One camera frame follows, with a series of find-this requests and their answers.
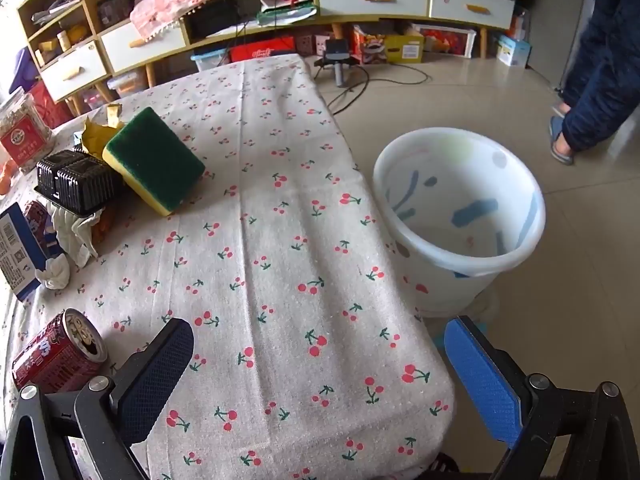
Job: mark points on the blue white box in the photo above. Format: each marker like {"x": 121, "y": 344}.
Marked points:
{"x": 512, "y": 51}

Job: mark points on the cherry print tablecloth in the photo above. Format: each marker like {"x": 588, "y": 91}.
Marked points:
{"x": 280, "y": 260}

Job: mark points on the grey refrigerator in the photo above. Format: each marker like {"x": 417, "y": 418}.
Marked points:
{"x": 550, "y": 35}

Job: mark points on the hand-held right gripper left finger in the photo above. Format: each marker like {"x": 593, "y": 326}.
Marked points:
{"x": 155, "y": 375}

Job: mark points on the glass jar red label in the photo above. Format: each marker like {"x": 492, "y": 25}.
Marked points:
{"x": 25, "y": 135}

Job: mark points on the red drink can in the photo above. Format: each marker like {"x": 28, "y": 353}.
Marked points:
{"x": 50, "y": 355}

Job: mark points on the pink box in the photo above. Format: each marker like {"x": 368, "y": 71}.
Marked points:
{"x": 312, "y": 45}

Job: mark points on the black plastic tray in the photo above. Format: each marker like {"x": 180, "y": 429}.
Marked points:
{"x": 75, "y": 180}

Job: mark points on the green yellow sponge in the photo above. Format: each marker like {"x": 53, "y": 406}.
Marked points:
{"x": 155, "y": 160}

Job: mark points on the pink floral cloth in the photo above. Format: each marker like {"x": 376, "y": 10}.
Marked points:
{"x": 170, "y": 0}

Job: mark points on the white tissue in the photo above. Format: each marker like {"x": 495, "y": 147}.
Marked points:
{"x": 52, "y": 272}
{"x": 75, "y": 232}

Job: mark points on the clear storage box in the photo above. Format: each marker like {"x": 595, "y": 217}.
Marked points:
{"x": 127, "y": 85}

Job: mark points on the colourful cardboard box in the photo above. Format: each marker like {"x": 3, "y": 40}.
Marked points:
{"x": 390, "y": 47}

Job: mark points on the white plastic bucket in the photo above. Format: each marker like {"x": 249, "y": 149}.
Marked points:
{"x": 440, "y": 290}

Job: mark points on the clear box blue lid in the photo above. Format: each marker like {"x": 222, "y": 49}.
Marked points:
{"x": 210, "y": 60}

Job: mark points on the white wooden tv cabinet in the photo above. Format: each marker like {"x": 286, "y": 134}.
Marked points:
{"x": 300, "y": 25}

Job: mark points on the small orange fruit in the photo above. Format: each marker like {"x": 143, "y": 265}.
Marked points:
{"x": 5, "y": 180}

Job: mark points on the yellow paper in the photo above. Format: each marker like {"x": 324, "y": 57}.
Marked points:
{"x": 95, "y": 137}

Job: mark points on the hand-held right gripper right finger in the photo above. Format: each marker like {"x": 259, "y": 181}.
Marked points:
{"x": 480, "y": 385}

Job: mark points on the blue black device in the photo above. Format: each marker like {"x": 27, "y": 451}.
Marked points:
{"x": 337, "y": 57}

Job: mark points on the purple bag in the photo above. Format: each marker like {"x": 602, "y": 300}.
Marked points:
{"x": 25, "y": 70}

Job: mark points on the blue white carton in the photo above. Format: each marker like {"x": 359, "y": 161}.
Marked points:
{"x": 17, "y": 255}

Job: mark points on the flat red box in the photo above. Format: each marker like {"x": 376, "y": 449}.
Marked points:
{"x": 260, "y": 51}

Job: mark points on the white framed red box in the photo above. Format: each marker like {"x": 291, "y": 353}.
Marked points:
{"x": 445, "y": 40}

